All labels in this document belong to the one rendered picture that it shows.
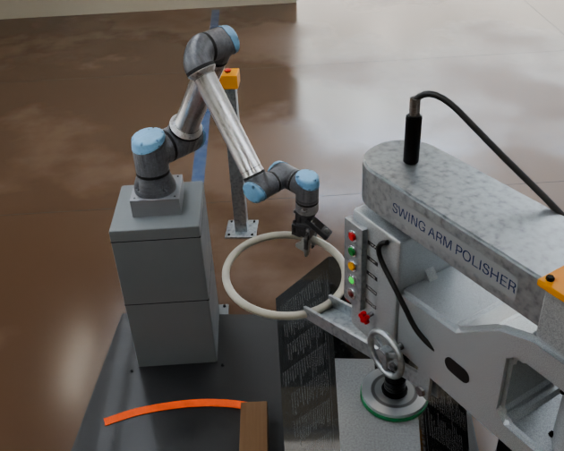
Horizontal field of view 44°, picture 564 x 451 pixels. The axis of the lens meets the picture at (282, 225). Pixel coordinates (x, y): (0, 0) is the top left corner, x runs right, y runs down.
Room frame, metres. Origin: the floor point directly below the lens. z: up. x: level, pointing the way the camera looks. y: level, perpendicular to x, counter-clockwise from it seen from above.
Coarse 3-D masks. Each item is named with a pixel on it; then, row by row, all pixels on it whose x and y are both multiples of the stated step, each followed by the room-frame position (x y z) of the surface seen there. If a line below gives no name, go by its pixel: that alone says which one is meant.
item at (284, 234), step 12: (252, 240) 2.28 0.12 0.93; (264, 240) 2.30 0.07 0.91; (312, 240) 2.28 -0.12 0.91; (240, 252) 2.22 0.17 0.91; (336, 252) 2.19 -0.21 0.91; (228, 264) 2.14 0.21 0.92; (228, 276) 2.07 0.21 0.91; (228, 288) 2.00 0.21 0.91; (240, 300) 1.94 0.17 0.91; (252, 312) 1.89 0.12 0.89; (264, 312) 1.87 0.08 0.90; (276, 312) 1.87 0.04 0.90; (288, 312) 1.87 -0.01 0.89; (300, 312) 1.87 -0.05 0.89
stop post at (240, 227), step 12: (228, 72) 3.71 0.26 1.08; (228, 84) 3.66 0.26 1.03; (228, 96) 3.68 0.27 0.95; (228, 156) 3.68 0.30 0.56; (240, 180) 3.68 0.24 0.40; (240, 192) 3.68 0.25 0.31; (240, 204) 3.68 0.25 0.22; (240, 216) 3.68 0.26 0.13; (228, 228) 3.72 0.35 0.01; (240, 228) 3.68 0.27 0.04; (252, 228) 3.71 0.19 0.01
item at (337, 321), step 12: (336, 300) 1.90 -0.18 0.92; (312, 312) 1.83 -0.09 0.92; (324, 312) 1.89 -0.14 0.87; (336, 312) 1.87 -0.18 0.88; (348, 312) 1.84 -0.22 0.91; (324, 324) 1.77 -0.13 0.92; (336, 324) 1.72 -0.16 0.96; (348, 324) 1.78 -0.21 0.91; (336, 336) 1.71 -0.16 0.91; (348, 336) 1.66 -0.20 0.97; (360, 336) 1.68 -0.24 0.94; (360, 348) 1.60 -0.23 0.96; (396, 360) 1.46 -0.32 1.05; (408, 372) 1.41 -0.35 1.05; (432, 384) 1.33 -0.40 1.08
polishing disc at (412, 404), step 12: (372, 372) 1.62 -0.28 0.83; (372, 384) 1.57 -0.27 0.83; (408, 384) 1.56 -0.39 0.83; (372, 396) 1.52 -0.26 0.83; (384, 396) 1.52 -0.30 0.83; (408, 396) 1.51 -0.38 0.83; (420, 396) 1.51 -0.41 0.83; (372, 408) 1.47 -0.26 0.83; (384, 408) 1.47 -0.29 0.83; (396, 408) 1.47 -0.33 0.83; (408, 408) 1.46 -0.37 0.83; (420, 408) 1.46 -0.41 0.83
